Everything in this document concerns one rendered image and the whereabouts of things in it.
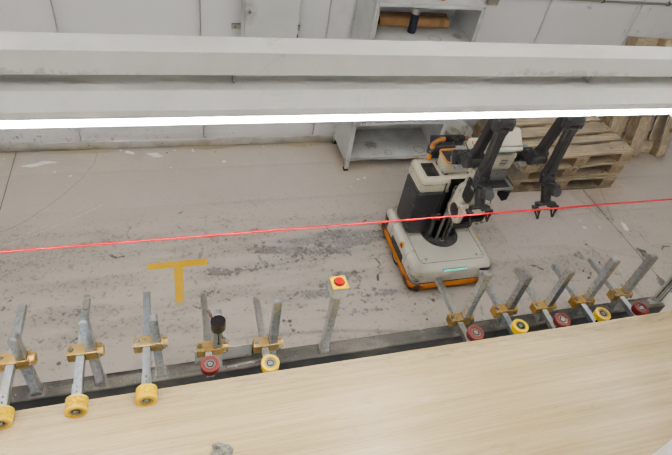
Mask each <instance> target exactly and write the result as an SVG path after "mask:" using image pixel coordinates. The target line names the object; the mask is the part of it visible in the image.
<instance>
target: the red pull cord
mask: <svg viewBox="0 0 672 455"><path fill-rule="evenodd" d="M666 200H672V198H669V199H656V200H644V201H631V202H618V203H605V204H592V205H579V206H567V207H554V208H541V209H528V210H515V211H502V212H490V213H477V214H464V215H451V216H438V217H425V218H413V219H400V220H387V221H374V222H361V223H348V224H336V225H323V226H310V227H297V228H284V229H271V230H259V231H246V232H233V233H220V234H207V235H194V236H182V237H169V238H156V239H143V240H130V241H117V242H105V243H92V244H79V245H66V246H53V247H40V248H28V249H15V250H2V251H0V253H9V252H22V251H34V250H47V249H60V248H72V247H85V246H98V245H110V244H123V243H136V242H148V241H161V240H173V239H186V238H199V237H211V236H224V235H237V234H249V233H262V232H275V231H287V230H300V229H313V228H325V227H338V226H350V225H363V224H376V223H388V222H401V221H414V220H426V219H439V218H452V217H464V216H477V215H489V214H502V213H515V212H527V211H540V210H553V209H565V208H578V207H591V206H603V205H616V204H629V203H641V202H654V201H666Z"/></svg>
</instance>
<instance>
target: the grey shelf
mask: <svg viewBox="0 0 672 455"><path fill-rule="evenodd" d="M413 8H421V11H420V13H446V14H447V17H448V18H449V17H450V18H449V20H450V24H449V27H448V28H425V27H417V28H416V32H415V34H410V33H408V32H407V30H408V27H401V26H378V25H377V24H378V19H379V14H380V11H392V12H412V11H413ZM486 9H487V6H486V5H484V4H483V3H482V2H481V1H480V0H446V1H442V0H357V1H356V6H355V12H354V18H353V24H352V30H351V36H350V40H393V41H436V42H476V39H477V36H478V33H479V30H480V27H481V24H482V21H483V18H484V15H485V12H486ZM451 10H452V12H451ZM377 11H378V12H377ZM450 14H451V15H450ZM455 18H456V19H455ZM448 121H449V119H417V120H371V121H336V123H335V129H334V135H333V140H332V143H333V144H337V145H338V147H339V150H340V152H341V154H342V157H343V159H344V165H343V170H344V171H348V166H349V162H350V161H359V160H368V159H379V160H386V159H410V158H426V157H427V154H428V153H427V152H426V150H427V147H428V145H430V136H431V135H444V133H445V130H446V127H447V124H448ZM417 126H418V127H417Z"/></svg>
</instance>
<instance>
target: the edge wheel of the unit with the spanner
mask: <svg viewBox="0 0 672 455"><path fill-rule="evenodd" d="M200 368H201V372H202V373H203V374H204V375H206V376H213V375H215V374H216V373H217V372H218V371H219V369H220V361H219V359H218V358H217V357H215V356H212V355H210V356H206V357H204V358H203V359H202V361H201V363H200Z"/></svg>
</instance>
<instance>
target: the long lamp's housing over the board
mask: <svg viewBox="0 0 672 455"><path fill-rule="evenodd" d="M581 77H582V76H355V75H235V83H233V80H232V75H58V74H0V121H27V120H82V119H137V118H192V117H247V116H302V115H358V114H413V113H468V112H523V111H578V110H633V109H671V111H670V113H668V114H669V115H670V116H672V77H651V76H592V78H591V80H590V81H589V83H587V82H586V81H585V80H584V79H583V78H581Z"/></svg>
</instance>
